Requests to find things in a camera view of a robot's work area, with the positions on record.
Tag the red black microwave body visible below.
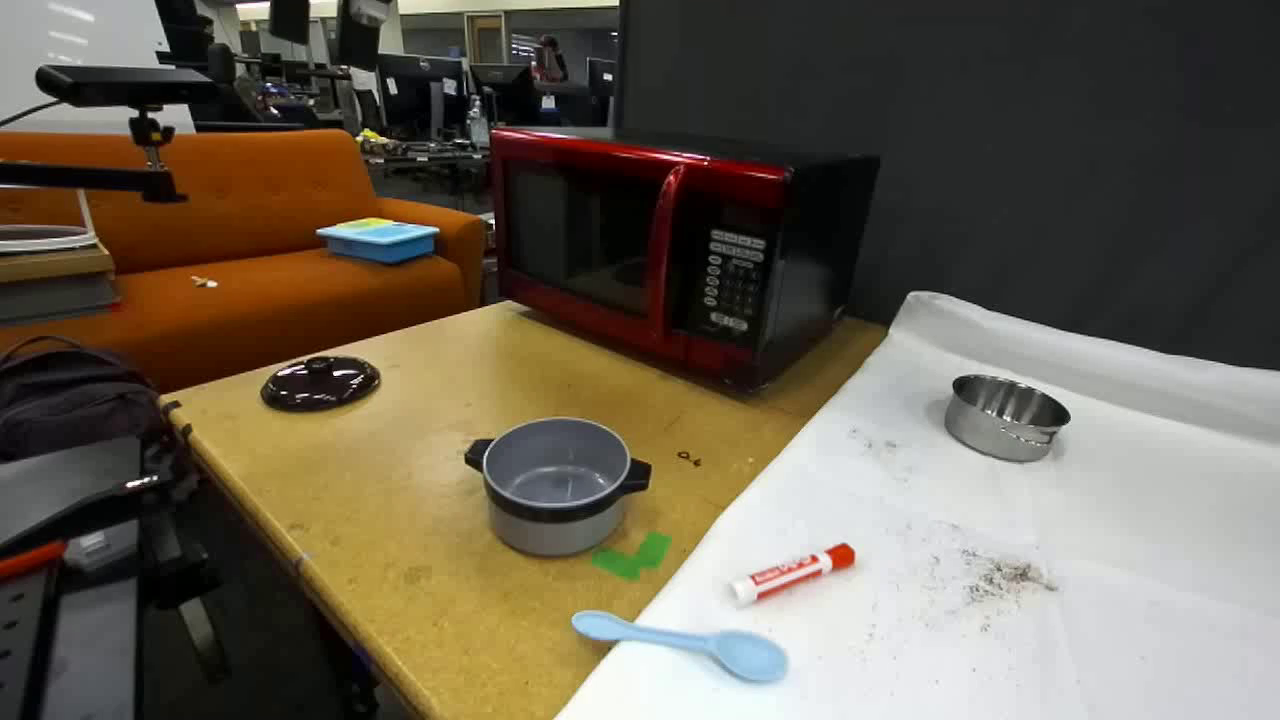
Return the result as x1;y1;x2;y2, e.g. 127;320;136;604
489;122;883;394

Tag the red white marker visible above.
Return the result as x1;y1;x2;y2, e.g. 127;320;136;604
727;539;862;607

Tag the blue sponge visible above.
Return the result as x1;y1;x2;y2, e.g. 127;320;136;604
317;217;445;267

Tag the light blue plastic spoon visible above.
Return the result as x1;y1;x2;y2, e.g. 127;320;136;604
570;607;793;686

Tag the black round plate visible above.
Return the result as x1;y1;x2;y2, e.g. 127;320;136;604
258;352;384;416

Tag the black office chair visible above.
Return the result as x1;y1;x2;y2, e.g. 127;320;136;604
375;50;448;145

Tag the small metal bowl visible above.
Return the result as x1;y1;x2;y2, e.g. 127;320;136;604
942;372;1077;468

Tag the orange sofa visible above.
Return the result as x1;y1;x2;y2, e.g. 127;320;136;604
0;127;492;391

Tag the black fabric backdrop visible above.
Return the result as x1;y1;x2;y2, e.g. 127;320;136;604
613;0;1280;372

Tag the white table cloth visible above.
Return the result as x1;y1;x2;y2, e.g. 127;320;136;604
558;286;1280;720

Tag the black backpack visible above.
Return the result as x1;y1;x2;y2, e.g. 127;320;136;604
0;330;206;550

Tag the stack of books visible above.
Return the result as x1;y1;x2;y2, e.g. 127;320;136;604
0;185;126;326

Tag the black equipment stand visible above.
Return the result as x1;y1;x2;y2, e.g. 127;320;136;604
0;524;231;720

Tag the grey pot with black handles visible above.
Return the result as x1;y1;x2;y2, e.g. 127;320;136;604
461;412;658;559

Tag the black camera on mount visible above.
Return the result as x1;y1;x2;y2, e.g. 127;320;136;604
0;60;216;208

